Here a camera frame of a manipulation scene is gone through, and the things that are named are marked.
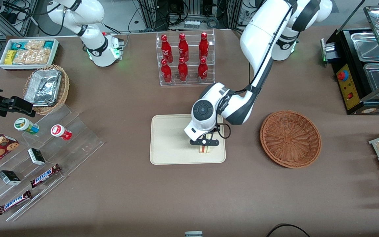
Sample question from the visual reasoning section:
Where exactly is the small clear cracker bag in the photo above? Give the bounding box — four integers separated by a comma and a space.
25, 39, 46, 51

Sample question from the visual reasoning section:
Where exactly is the red cola bottle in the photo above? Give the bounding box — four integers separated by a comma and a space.
161, 34, 173, 63
161, 59, 172, 83
178, 33, 189, 61
198, 57, 209, 82
199, 32, 209, 60
178, 57, 189, 82

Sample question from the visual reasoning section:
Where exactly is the black food warmer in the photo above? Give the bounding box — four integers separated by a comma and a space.
321, 0, 379, 115

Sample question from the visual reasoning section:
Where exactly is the green lid cup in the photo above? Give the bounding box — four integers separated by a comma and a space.
14, 118, 40, 135

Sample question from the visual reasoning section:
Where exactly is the yellow snack packet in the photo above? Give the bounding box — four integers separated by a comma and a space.
4, 50, 17, 65

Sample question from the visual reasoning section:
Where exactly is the snickers bar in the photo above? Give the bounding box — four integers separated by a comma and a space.
30, 164, 62, 188
0, 190, 32, 215

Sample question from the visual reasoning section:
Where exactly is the white plastic snack bin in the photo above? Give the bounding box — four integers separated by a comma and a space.
0, 38, 59, 70

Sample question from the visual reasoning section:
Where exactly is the aluminium foil container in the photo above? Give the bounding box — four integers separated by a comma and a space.
24, 69, 62, 107

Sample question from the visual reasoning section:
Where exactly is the large clear cracker bag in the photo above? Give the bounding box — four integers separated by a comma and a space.
13, 49, 52, 65

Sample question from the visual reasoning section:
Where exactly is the clear acrylic step display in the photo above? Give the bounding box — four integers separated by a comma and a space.
0, 105, 105, 222

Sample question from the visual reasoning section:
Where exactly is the black cable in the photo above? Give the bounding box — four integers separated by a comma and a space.
266, 224, 312, 237

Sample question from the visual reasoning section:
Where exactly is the tan wicker basket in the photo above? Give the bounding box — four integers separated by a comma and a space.
23, 64, 70, 115

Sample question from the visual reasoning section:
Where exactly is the cream plastic tray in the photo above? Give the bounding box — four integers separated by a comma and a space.
150, 114, 226, 165

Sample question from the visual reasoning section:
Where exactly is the clear acrylic bottle rack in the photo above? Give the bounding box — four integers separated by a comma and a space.
156, 29, 215, 87

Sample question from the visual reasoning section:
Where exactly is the red lid cup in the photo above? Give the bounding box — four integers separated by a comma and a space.
51, 124, 72, 141

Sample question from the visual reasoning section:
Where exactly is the small black carton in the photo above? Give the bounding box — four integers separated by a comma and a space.
0, 170, 22, 186
28, 148, 46, 166

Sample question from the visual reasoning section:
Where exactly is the brown round wicker basket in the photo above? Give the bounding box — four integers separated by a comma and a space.
260, 110, 322, 169

